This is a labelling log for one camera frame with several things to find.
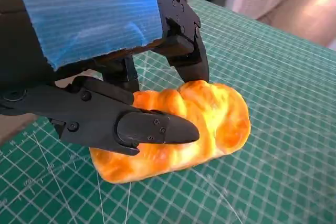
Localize orange braided toy bread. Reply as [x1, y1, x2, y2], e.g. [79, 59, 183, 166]
[89, 79, 251, 184]

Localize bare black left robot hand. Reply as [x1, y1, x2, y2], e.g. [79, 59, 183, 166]
[0, 0, 210, 156]

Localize green cutting mat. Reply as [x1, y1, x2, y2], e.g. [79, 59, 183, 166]
[0, 0, 336, 224]

